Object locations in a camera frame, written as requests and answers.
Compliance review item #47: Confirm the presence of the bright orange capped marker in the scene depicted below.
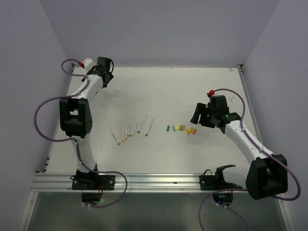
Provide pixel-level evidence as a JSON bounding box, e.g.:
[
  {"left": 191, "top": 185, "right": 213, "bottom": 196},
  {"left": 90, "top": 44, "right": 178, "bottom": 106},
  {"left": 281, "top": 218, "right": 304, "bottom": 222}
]
[{"left": 110, "top": 128, "right": 121, "bottom": 145}]

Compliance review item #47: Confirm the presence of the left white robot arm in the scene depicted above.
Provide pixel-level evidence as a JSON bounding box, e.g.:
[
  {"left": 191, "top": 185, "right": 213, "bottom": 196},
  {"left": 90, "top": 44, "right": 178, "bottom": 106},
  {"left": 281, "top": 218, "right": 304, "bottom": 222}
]
[{"left": 59, "top": 57, "right": 114, "bottom": 190}]

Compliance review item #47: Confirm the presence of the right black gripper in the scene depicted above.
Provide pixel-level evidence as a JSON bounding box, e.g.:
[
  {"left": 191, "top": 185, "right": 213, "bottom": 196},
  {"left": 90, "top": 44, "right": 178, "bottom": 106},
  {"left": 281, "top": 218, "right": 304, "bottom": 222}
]
[{"left": 191, "top": 102, "right": 217, "bottom": 128}]

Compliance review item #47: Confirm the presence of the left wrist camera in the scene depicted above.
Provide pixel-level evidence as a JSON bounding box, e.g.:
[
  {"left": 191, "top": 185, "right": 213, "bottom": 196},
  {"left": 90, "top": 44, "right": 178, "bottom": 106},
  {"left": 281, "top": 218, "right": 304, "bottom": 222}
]
[{"left": 78, "top": 58, "right": 96, "bottom": 71}]

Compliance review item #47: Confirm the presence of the black mounting plate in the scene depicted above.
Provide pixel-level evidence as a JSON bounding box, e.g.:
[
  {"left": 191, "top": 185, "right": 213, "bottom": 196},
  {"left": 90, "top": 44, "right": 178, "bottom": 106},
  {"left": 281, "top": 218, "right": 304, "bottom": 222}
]
[
  {"left": 70, "top": 174, "right": 115, "bottom": 191},
  {"left": 199, "top": 175, "right": 242, "bottom": 191}
]

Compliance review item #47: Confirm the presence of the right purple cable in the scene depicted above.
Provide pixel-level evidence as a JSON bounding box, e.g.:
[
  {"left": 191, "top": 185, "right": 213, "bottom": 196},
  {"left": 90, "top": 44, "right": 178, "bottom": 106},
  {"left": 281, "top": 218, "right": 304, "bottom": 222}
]
[{"left": 199, "top": 88, "right": 301, "bottom": 231}]

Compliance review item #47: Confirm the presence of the dark green marker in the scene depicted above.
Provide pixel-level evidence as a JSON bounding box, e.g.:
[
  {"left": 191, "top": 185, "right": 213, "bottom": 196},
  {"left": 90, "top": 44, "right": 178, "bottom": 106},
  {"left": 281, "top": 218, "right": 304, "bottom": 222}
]
[{"left": 137, "top": 116, "right": 147, "bottom": 133}]

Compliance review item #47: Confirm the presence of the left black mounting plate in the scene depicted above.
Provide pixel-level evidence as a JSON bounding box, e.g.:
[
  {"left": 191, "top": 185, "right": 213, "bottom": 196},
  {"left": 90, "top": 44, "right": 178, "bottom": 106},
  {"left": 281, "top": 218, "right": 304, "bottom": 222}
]
[{"left": 70, "top": 174, "right": 115, "bottom": 191}]

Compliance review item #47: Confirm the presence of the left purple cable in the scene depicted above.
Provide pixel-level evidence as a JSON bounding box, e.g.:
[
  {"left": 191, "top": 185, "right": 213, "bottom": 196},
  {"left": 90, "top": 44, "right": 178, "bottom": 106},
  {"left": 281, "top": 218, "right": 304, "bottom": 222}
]
[{"left": 33, "top": 58, "right": 128, "bottom": 208}]

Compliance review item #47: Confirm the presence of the purple cable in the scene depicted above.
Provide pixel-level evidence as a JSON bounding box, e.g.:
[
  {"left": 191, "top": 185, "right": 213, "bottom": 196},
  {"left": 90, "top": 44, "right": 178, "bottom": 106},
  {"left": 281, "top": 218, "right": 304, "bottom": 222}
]
[
  {"left": 199, "top": 88, "right": 301, "bottom": 231},
  {"left": 33, "top": 58, "right": 128, "bottom": 208}
]

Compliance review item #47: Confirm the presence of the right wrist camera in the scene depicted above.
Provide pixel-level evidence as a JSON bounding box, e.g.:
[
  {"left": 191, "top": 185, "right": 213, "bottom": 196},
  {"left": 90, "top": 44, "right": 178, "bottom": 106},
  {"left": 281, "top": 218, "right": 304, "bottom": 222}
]
[{"left": 207, "top": 90, "right": 215, "bottom": 98}]

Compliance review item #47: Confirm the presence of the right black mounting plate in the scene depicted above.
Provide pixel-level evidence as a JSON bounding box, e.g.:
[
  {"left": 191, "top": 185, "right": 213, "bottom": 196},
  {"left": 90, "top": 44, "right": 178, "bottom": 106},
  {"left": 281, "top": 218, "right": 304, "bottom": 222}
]
[{"left": 199, "top": 175, "right": 242, "bottom": 191}]

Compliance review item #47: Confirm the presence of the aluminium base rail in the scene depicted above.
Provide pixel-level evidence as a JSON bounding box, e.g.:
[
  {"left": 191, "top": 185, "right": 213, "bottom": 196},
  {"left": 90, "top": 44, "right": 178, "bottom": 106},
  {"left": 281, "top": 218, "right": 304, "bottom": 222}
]
[{"left": 31, "top": 172, "right": 284, "bottom": 193}]

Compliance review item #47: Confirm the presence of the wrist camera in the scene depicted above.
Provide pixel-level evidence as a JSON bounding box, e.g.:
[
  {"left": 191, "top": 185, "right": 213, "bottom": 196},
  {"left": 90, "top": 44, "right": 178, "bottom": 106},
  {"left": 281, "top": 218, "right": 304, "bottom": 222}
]
[
  {"left": 207, "top": 90, "right": 215, "bottom": 98},
  {"left": 78, "top": 58, "right": 96, "bottom": 71}
]

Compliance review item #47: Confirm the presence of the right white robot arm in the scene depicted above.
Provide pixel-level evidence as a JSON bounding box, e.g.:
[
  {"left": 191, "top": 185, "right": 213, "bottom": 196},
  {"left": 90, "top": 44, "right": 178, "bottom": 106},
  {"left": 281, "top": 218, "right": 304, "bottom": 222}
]
[{"left": 191, "top": 95, "right": 288, "bottom": 200}]

